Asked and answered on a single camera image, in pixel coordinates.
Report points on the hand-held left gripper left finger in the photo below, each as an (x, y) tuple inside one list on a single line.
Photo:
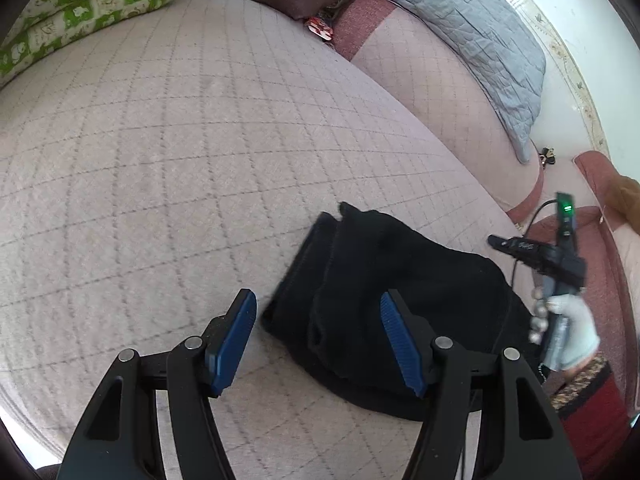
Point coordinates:
[(230, 340)]

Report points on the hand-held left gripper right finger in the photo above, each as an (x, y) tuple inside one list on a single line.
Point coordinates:
[(400, 345)]

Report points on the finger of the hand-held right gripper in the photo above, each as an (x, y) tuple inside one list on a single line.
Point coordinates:
[(520, 249)]

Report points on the black pants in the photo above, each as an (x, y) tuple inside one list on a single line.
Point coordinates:
[(400, 270)]

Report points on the person's right forearm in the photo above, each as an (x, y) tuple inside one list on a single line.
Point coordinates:
[(595, 410)]

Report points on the person's right hand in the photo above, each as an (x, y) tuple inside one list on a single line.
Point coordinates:
[(575, 330)]

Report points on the pink quilted bed blanket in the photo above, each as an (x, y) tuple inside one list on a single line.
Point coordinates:
[(225, 160)]

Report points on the grey quilted blanket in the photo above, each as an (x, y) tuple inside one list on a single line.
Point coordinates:
[(465, 35)]

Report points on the red patterned small object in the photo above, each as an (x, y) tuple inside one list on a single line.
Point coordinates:
[(320, 27)]

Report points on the green patterned quilt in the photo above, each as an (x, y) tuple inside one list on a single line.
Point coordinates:
[(90, 7)]

